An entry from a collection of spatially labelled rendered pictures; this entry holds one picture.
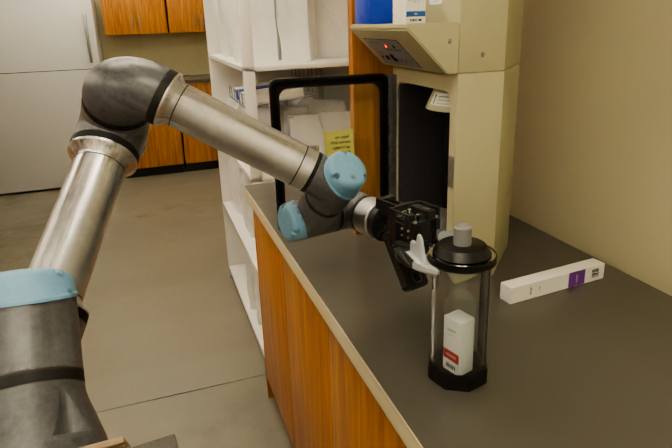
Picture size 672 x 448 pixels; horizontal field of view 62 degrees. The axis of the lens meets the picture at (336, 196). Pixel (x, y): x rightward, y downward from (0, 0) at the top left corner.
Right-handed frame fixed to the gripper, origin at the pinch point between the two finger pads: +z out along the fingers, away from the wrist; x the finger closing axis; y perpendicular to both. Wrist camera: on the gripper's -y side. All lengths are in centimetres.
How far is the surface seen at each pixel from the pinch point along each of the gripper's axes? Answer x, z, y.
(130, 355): -16, -196, -114
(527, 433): -2.2, 16.3, -19.9
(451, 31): 21.9, -25.3, 35.5
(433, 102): 29, -37, 20
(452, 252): -3.5, 1.5, 4.0
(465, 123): 25.7, -24.3, 16.8
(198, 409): -3, -138, -114
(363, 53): 28, -62, 30
